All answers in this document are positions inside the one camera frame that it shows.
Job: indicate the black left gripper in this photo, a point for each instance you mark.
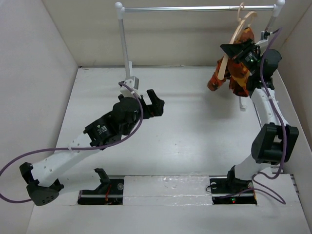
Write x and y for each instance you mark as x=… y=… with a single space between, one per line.
x=156 y=108

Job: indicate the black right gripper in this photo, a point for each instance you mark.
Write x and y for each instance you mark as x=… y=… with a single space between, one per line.
x=232 y=49

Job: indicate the orange camouflage trousers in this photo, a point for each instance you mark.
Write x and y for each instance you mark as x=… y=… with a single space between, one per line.
x=236 y=73

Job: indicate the beige wooden hanger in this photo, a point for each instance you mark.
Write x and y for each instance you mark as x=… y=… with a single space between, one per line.
x=241 y=25

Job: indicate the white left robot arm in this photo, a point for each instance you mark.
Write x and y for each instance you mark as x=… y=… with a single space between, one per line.
x=47 y=179

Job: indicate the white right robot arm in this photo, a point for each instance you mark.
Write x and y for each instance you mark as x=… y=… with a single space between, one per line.
x=239 y=176

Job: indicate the white clothes rack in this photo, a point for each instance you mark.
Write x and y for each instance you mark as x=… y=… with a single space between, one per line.
x=175 y=33

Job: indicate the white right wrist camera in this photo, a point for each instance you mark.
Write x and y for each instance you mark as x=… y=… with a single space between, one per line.
x=264 y=38

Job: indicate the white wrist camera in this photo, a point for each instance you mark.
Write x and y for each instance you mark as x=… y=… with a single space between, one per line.
x=129 y=87
x=264 y=38

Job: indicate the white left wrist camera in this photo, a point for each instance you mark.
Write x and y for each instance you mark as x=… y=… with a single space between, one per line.
x=129 y=87

